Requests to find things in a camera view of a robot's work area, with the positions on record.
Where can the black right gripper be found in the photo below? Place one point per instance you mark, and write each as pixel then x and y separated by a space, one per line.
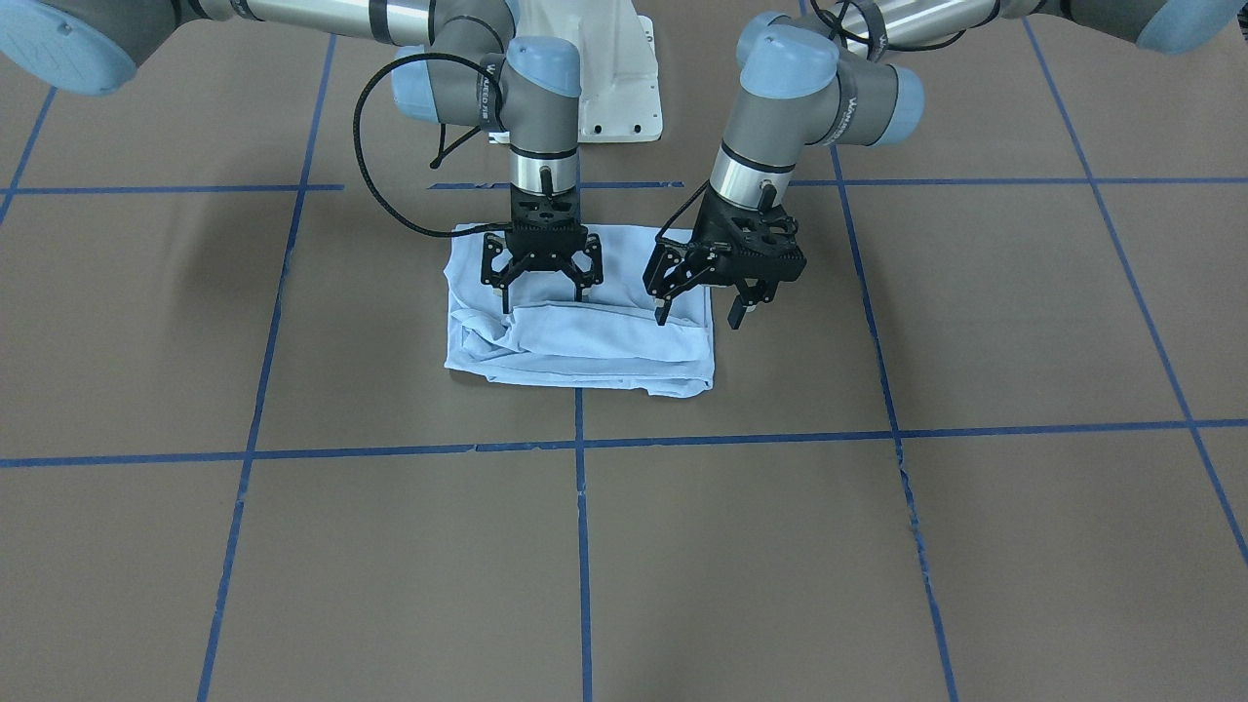
pixel 498 264

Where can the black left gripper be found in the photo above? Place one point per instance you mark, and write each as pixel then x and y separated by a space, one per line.
pixel 704 237

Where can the light blue t-shirt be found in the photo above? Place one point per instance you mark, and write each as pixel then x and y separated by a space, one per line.
pixel 608 340

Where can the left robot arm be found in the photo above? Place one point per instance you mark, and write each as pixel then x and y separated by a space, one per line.
pixel 821 80

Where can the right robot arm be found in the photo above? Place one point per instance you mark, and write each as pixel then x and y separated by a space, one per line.
pixel 459 63

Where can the brown paper table cover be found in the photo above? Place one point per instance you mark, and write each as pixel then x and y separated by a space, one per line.
pixel 990 446

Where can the white central robot pedestal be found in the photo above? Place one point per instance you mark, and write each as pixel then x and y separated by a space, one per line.
pixel 620 100

